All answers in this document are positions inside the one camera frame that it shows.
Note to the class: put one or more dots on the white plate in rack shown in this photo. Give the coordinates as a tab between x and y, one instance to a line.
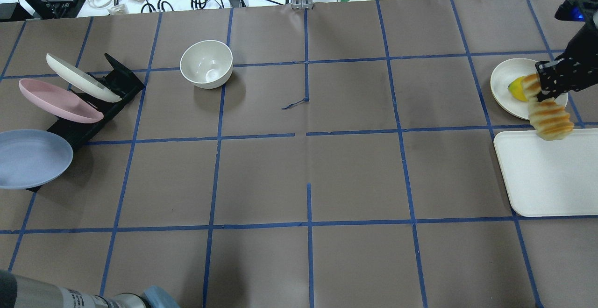
81	80

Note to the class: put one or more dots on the blue plate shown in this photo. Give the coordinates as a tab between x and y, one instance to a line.
31	157

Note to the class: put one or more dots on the yellow lemon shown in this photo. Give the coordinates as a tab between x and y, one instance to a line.
515	88

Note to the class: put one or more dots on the round white plate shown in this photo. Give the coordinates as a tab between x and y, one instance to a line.
502	76

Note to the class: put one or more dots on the pink plate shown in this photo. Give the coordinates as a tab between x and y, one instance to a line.
58	101

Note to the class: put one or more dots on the white ceramic bowl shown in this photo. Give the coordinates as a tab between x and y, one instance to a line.
207	64

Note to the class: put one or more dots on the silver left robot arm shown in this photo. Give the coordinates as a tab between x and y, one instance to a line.
21	292

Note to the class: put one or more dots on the ridged yellow bread loaf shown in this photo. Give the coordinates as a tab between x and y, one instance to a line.
549	119

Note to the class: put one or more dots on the black dish rack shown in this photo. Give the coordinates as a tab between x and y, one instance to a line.
122	81

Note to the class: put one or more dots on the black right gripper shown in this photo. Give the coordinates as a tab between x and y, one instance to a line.
577	61

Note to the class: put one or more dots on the white rectangular tray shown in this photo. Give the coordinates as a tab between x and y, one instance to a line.
550	178

